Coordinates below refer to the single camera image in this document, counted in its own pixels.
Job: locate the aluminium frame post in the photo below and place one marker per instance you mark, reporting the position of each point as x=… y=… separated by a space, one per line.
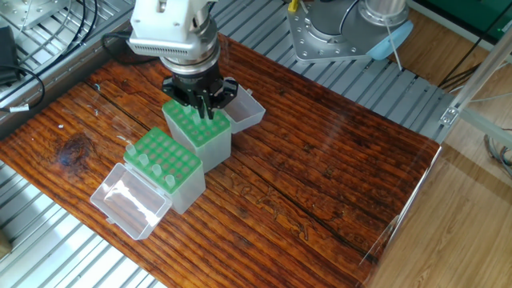
x=480 y=96

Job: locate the glossy wooden table board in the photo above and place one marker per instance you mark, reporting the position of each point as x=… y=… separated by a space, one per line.
x=320 y=160

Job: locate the perforated silver metal plate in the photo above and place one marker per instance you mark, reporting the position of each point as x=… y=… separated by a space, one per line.
x=48 y=12

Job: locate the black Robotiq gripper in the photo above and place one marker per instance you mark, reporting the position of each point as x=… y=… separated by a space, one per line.
x=196 y=76

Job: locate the green rack clear tip box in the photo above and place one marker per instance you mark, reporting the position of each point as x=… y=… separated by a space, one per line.
x=212 y=152
x=172 y=172

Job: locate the small yellow tag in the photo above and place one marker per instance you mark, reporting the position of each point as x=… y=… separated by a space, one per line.
x=293 y=5

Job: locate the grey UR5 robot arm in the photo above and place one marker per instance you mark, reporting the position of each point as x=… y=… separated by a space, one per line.
x=172 y=24

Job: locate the small black device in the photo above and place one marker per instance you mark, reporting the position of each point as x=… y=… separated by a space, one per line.
x=5 y=48

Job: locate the silver robot mount plate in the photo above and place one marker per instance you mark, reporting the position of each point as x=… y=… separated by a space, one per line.
x=328 y=40

